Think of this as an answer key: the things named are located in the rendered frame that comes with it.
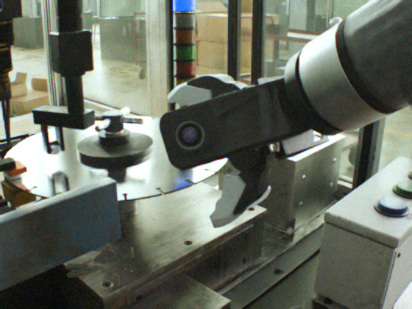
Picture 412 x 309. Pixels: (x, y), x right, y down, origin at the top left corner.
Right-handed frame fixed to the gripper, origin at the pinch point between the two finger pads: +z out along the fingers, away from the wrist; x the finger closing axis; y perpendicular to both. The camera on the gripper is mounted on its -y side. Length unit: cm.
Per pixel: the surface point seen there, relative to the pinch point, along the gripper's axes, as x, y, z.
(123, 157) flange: 4.5, -1.1, 12.5
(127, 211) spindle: -2.1, 0.1, 19.8
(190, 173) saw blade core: -0.6, 3.9, 6.0
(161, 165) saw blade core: 1.8, 2.4, 9.6
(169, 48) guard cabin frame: 38, 39, 52
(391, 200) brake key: -13.3, 25.6, -5.4
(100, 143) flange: 8.0, -2.0, 16.5
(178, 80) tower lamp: 20.1, 22.9, 29.1
